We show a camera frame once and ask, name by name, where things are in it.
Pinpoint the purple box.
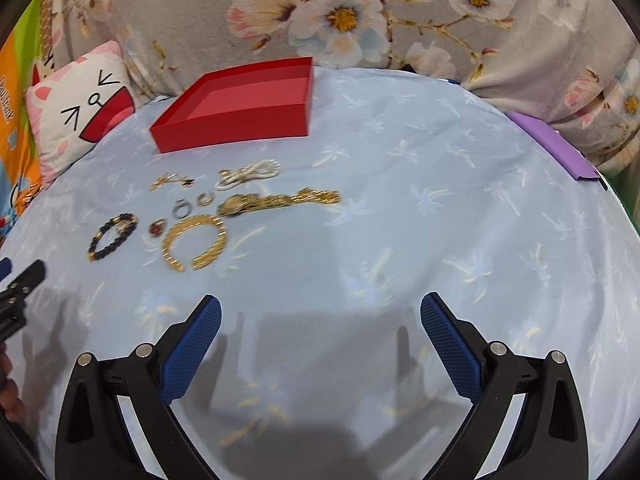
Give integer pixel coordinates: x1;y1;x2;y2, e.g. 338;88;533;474
506;110;601;181

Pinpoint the red jewelry tray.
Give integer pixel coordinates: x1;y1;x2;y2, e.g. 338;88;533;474
150;58;314;153

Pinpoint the dark bead bracelet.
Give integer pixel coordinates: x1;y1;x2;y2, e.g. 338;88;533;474
86;212;139;262

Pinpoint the gold cuff bangle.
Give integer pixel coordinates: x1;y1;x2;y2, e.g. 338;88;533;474
160;214;228;272

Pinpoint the light blue patterned cloth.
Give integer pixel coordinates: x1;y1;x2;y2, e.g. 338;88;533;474
1;70;639;479

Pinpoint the gold wristwatch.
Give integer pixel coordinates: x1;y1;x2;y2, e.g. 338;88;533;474
217;193;295;217

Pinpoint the grey floral blanket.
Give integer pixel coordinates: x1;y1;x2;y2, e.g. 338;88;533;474
43;0;639;176

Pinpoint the gold hoop earring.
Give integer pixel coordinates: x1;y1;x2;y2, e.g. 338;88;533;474
196;191;215;207

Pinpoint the black clover gold necklace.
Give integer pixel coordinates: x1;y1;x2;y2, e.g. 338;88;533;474
148;171;196;193

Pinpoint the person's left hand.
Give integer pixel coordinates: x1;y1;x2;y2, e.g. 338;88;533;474
0;342;26;425

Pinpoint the colourful cartoon sheet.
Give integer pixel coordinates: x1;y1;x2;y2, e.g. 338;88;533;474
0;0;53;238

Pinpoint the white cat face pillow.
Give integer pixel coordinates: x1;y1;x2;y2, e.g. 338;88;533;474
25;40;136;188

